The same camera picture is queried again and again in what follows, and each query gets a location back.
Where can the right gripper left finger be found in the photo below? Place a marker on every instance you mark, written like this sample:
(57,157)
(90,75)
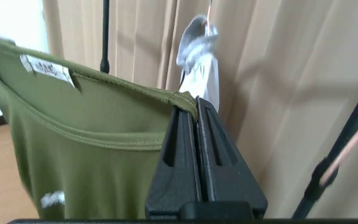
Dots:
(179,180)

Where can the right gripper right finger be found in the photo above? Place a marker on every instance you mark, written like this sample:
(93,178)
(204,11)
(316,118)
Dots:
(232,180)

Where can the green garment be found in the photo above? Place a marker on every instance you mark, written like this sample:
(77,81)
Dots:
(89,155)

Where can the pale grey shorts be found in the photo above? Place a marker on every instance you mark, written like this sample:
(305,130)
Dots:
(204,74)

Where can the pink clothes hanger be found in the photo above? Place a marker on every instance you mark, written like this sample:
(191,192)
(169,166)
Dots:
(209,14)
(346,149)

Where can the black clothes rack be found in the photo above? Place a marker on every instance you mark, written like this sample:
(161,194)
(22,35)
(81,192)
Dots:
(105,37)

